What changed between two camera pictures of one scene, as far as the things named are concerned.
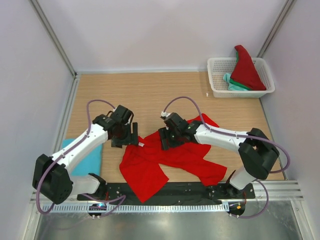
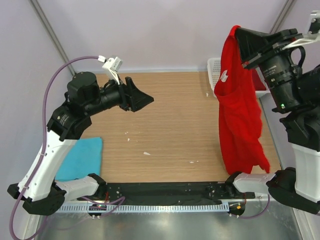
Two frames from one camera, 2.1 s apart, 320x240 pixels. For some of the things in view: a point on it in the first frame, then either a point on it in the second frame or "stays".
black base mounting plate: (171, 193) stays
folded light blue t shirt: (87, 160) stays
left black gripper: (117, 142) to (132, 100)
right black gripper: (164, 133) to (252, 42)
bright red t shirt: (141, 164) to (239, 117)
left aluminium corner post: (50, 30) stays
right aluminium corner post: (287, 7) stays
